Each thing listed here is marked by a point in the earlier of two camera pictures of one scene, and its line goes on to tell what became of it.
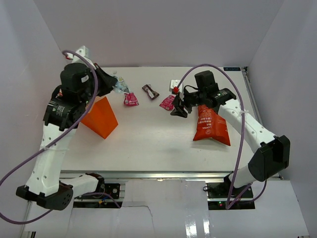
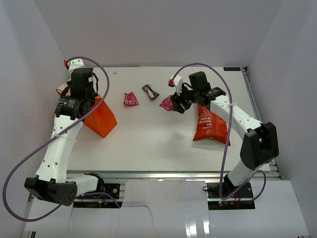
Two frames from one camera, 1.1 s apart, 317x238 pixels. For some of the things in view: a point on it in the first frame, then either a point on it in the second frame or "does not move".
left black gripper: (108, 81) -> (94, 94)
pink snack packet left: (130, 99) does not move
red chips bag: (209, 124) does not move
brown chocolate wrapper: (151, 93) does not move
